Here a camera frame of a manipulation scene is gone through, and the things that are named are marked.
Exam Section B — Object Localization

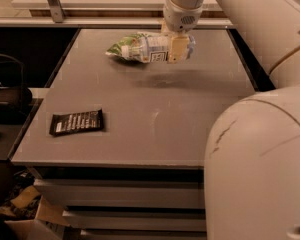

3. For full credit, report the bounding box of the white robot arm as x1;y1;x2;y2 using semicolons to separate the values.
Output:
164;0;300;240

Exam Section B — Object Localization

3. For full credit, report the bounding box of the cardboard box left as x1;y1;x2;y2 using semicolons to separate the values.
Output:
6;197;70;240

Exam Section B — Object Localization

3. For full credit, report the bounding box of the grey drawer cabinet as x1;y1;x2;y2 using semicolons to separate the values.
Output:
13;29;254;240

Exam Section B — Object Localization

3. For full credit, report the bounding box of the green chip bag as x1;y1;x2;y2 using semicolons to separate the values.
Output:
105;32;145;61

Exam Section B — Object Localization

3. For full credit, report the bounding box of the black chair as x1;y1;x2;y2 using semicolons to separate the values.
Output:
0;53;33;125

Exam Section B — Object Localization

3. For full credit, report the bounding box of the clear blue plastic bottle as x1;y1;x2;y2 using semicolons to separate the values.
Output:
120;32;197;64

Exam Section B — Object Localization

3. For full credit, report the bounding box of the black rxbar chocolate wrapper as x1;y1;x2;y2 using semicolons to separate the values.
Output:
49;109;104;137

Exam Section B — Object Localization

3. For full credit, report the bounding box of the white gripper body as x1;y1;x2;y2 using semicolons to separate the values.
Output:
163;0;203;32

